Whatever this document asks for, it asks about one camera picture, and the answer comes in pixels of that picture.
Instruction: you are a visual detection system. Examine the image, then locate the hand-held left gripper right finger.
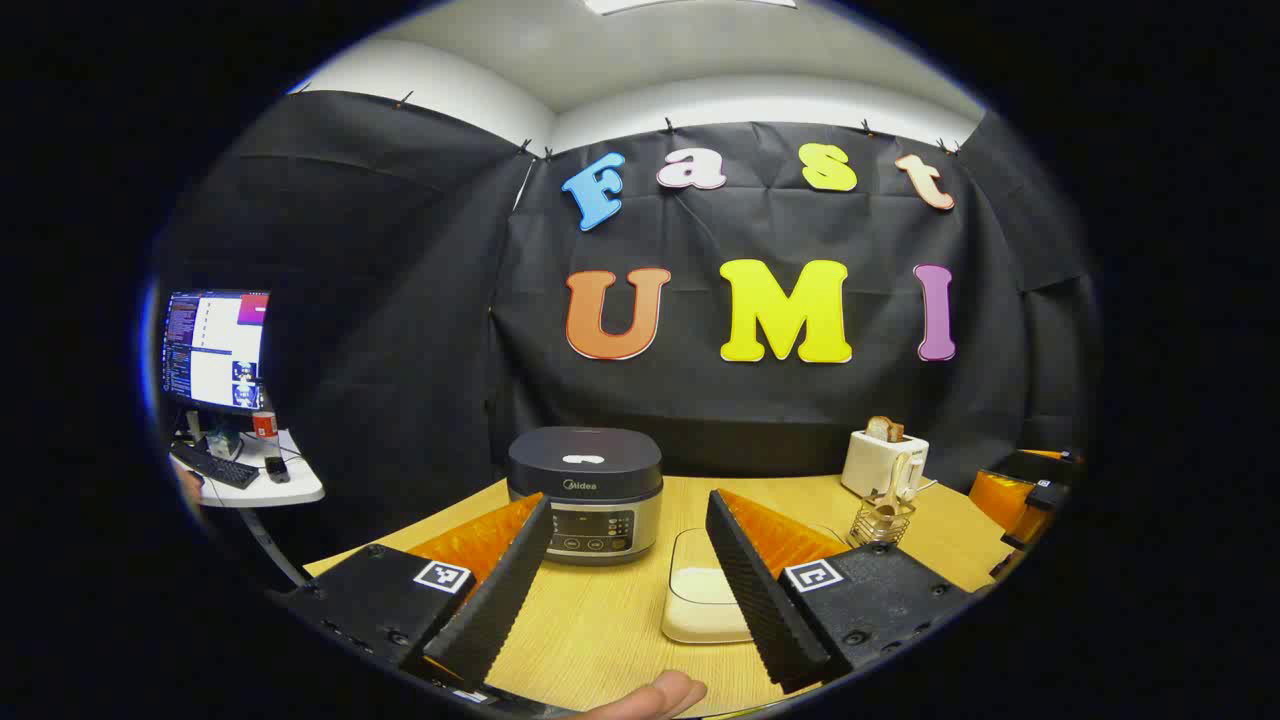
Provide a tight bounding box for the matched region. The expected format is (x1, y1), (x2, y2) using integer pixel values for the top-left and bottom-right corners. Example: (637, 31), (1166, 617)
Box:
(705, 488), (976, 696)

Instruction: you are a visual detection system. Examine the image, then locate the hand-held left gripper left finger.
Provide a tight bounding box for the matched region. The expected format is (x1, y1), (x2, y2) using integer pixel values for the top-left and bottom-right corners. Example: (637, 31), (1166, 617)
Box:
(268, 492), (554, 701)

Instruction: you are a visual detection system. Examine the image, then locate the metal wire chopstick holder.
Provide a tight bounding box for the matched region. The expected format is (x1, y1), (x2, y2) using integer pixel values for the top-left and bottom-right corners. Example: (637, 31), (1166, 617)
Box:
(848, 495), (917, 549)

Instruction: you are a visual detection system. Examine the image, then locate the black silver rice cooker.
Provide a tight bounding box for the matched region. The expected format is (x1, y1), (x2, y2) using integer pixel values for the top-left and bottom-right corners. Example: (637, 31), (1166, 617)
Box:
(506, 426), (664, 567)

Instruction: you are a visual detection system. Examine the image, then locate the clear plastic container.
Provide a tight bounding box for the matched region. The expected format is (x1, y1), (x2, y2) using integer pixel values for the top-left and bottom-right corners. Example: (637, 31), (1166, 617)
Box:
(660, 527), (851, 645)

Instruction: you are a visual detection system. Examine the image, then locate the white toaster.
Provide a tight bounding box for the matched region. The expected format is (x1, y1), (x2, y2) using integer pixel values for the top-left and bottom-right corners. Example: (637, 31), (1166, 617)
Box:
(840, 428), (931, 499)

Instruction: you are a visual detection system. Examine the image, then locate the white side table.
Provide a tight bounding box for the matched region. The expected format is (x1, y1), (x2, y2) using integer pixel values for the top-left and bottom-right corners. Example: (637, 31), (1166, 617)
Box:
(170, 430), (326, 589)

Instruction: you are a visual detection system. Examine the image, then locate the red label cola bottle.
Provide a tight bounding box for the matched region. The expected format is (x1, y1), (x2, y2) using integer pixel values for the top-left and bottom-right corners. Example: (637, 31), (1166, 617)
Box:
(252, 395), (283, 461)

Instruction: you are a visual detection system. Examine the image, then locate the black keyboard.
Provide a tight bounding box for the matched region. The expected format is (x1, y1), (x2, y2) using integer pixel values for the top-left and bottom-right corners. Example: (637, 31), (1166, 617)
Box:
(170, 443), (261, 490)

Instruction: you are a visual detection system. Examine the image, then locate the computer monitor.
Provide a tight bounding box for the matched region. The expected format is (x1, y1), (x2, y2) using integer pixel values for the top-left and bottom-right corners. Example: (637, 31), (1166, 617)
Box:
(160, 290), (271, 413)

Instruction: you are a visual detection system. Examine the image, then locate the ceiling light panel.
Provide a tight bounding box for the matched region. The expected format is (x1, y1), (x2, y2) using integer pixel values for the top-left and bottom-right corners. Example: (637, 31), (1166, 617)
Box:
(585, 0), (798, 15)

